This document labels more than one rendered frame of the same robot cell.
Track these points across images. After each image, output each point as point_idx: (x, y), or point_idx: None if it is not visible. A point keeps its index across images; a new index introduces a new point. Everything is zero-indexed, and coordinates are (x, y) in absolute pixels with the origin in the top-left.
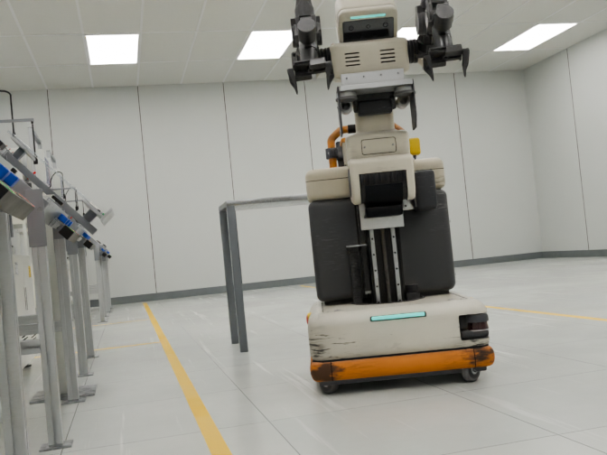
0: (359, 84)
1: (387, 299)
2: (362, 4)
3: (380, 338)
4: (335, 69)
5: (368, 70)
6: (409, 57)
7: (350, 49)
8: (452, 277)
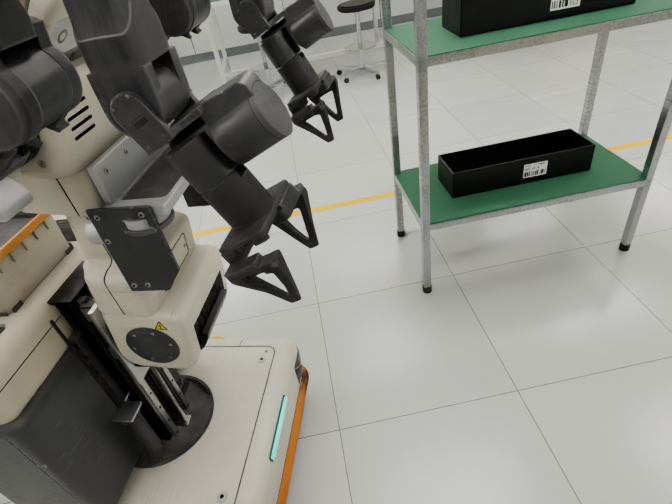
0: (182, 180)
1: (175, 418)
2: None
3: (280, 463)
4: (61, 156)
5: (110, 132)
6: None
7: None
8: None
